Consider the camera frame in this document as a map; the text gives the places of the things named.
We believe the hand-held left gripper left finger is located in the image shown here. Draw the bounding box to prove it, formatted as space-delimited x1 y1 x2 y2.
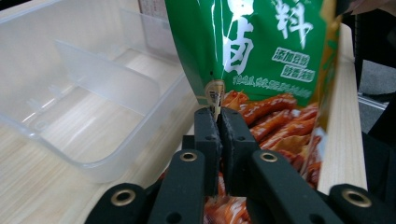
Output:
193 106 224 197

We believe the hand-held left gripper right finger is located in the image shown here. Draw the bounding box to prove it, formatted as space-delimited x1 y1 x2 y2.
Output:
218 106 262 198

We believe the green seasoning packet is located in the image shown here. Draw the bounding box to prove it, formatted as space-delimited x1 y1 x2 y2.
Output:
163 0 344 224

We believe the clear plastic storage box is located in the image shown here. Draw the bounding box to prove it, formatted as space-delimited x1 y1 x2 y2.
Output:
0 0 201 184

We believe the white printed box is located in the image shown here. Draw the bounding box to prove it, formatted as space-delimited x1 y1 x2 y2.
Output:
138 0 171 21

